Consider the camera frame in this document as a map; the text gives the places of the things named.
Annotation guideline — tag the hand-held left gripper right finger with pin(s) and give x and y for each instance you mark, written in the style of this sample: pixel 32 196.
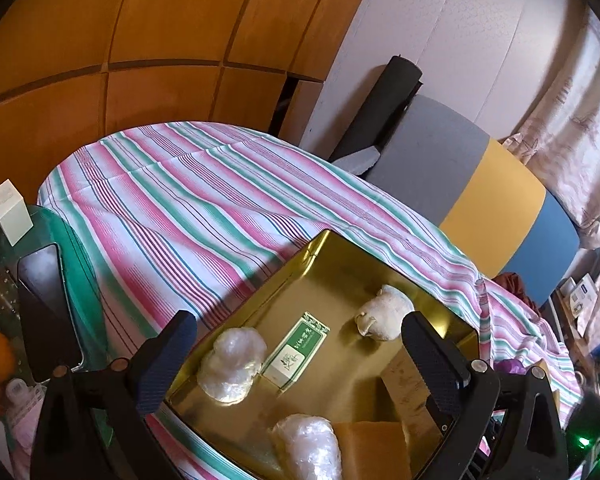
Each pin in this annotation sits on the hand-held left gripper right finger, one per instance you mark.
pixel 432 365

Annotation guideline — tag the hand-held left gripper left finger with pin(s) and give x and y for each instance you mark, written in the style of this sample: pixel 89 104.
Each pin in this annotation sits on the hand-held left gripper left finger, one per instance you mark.
pixel 167 365

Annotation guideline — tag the bubble bundle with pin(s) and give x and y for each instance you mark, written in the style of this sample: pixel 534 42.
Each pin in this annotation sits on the bubble bundle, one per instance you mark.
pixel 232 367
pixel 307 447

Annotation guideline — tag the purple snack packet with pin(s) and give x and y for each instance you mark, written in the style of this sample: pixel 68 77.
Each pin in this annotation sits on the purple snack packet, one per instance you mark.
pixel 512 365

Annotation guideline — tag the gold metal tin tray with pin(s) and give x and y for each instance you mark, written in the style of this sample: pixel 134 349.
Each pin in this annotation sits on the gold metal tin tray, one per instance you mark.
pixel 340 280

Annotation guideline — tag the green white small box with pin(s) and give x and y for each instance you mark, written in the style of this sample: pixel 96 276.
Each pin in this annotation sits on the green white small box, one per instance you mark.
pixel 295 355

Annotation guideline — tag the wooden shelf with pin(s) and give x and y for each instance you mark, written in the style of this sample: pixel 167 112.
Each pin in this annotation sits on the wooden shelf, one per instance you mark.
pixel 572 332

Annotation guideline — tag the dark red cloth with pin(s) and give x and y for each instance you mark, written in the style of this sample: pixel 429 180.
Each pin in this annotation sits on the dark red cloth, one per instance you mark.
pixel 515 285

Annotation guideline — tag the green glass table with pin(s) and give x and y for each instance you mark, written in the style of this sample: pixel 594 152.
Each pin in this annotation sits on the green glass table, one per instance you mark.
pixel 80 280

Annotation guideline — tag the white blue carton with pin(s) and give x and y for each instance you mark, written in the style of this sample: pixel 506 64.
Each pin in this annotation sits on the white blue carton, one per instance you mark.
pixel 582 292

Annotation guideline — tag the black smartphone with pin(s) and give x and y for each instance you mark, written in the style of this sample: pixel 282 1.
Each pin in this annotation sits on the black smartphone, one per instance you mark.
pixel 45 310

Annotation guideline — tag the small white bottle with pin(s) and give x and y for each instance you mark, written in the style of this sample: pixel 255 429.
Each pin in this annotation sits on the small white bottle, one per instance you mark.
pixel 17 390

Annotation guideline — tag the pink green striped tablecloth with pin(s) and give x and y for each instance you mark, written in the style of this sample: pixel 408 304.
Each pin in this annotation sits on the pink green striped tablecloth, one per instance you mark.
pixel 180 210

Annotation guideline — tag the pink soft packet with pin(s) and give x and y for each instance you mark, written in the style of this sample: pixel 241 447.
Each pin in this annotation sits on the pink soft packet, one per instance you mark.
pixel 22 425

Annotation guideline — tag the grey yellow blue chair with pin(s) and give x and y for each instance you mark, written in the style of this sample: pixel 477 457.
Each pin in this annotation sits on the grey yellow blue chair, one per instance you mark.
pixel 495 195

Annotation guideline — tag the white foam piece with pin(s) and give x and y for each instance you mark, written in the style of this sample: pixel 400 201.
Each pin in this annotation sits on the white foam piece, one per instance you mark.
pixel 360 162

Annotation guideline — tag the plain white box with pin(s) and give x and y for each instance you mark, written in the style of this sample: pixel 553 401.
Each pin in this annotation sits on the plain white box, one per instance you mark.
pixel 10 212

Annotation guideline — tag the black rolled mat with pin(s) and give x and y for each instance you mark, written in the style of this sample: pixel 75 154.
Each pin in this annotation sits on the black rolled mat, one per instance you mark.
pixel 385 105

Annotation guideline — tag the hanging patterned beige cloth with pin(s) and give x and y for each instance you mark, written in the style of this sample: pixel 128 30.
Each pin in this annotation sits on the hanging patterned beige cloth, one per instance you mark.
pixel 575 135

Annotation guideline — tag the orange wooden wardrobe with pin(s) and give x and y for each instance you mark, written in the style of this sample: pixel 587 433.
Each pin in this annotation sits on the orange wooden wardrobe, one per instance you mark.
pixel 155 35

